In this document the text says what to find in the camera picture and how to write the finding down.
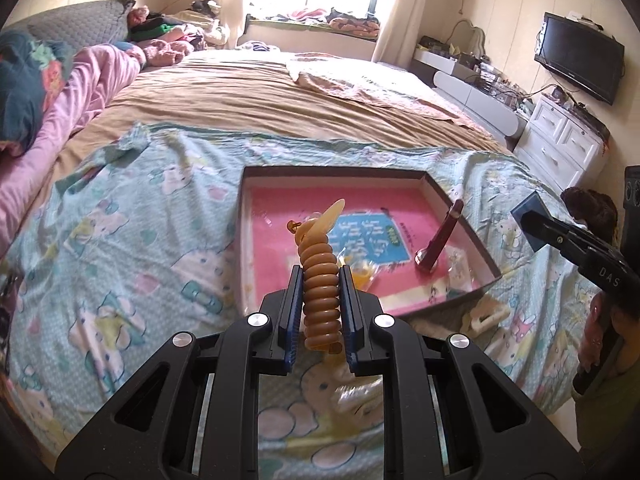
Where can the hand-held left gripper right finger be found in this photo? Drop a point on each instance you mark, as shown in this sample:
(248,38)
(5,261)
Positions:
(351,325)

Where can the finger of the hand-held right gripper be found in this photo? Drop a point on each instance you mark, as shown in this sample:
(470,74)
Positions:
(535,220)

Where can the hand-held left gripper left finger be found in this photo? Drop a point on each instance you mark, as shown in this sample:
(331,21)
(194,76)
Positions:
(290,325)

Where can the tan spiral hair clip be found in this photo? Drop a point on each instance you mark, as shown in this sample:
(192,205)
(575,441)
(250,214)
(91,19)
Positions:
(320,295)

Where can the yellow hair clip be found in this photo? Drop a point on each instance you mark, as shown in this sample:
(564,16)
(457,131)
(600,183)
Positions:
(364,276)

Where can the shallow dark cardboard box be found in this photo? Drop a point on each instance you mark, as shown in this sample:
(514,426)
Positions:
(245,240)

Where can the person's right hand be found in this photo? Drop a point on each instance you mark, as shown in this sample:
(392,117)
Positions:
(594,330)

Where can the dark brown plush toy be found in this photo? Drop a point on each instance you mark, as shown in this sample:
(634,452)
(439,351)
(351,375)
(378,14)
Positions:
(592,212)

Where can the white drawer cabinet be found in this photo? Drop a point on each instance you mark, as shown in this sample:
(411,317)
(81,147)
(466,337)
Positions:
(555,140)

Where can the clear plastic bag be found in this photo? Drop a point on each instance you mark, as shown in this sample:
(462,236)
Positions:
(460,270)

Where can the white hair clip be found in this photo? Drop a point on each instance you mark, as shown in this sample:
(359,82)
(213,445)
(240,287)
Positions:
(487,315)

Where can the green garment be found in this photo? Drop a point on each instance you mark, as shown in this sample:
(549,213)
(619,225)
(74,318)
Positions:
(615,410)

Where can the white grey dresser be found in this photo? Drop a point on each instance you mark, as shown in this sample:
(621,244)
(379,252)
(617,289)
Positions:
(470,95)

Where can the cartoon cat printed blanket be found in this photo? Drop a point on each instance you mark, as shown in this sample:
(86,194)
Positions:
(150,260)

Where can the black flat television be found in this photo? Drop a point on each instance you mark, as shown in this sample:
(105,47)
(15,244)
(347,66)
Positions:
(580,57)

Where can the beige floral cloth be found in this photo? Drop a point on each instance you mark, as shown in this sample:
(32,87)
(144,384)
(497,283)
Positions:
(375,87)

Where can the tan bed sheet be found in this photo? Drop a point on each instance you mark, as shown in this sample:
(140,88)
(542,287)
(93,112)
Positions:
(250,95)

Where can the cream curtain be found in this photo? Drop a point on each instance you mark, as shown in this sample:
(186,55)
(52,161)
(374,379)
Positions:
(400,10)

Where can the clothes on window sill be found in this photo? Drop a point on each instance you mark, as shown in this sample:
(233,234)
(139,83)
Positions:
(345,22)

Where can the pink plush toy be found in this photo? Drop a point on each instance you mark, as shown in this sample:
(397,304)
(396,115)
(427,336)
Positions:
(167,52)

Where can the pink quilt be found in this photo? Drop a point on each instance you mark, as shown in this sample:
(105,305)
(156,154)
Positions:
(65,110)

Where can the pile of clothes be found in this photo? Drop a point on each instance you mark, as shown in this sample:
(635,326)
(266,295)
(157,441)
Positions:
(185,22)

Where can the grey quilted pillow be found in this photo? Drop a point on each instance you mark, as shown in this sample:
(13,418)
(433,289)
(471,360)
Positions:
(85,20)

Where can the wavy frame mirror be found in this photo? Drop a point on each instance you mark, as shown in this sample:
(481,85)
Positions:
(470,40)

